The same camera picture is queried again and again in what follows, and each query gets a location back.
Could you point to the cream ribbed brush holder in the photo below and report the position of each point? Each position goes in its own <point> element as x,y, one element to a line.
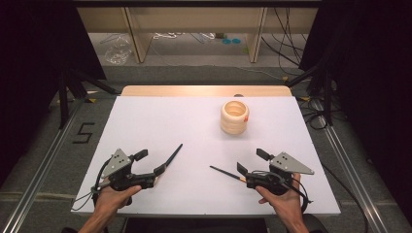
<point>233,124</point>

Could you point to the large black makeup brush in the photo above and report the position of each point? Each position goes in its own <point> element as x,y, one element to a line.
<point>175,153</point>

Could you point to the aluminium floor rail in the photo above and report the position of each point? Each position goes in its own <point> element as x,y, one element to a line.
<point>350,168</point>
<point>39,181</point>

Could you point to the white table board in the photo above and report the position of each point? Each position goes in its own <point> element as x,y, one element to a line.
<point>181,129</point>

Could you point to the person's right hand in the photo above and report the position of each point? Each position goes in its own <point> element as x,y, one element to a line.
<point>286,204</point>

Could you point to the black tripod stand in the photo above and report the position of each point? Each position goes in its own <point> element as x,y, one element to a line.
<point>63,97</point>
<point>327,97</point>

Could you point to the person's left hand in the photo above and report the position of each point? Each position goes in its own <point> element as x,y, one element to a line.
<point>111,199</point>

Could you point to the light wooden shelf unit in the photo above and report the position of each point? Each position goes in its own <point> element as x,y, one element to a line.
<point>137,39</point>

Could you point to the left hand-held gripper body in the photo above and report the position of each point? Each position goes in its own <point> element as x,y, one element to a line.
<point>118,163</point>

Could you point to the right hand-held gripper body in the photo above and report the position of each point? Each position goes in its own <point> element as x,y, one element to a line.
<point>285,165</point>

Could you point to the clear plastic bag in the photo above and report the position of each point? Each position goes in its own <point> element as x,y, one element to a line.
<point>118,51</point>

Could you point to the black curtain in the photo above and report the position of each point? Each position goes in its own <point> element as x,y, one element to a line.
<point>32,64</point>
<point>372,81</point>

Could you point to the thin black makeup brush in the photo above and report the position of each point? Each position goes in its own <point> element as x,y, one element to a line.
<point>226,173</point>

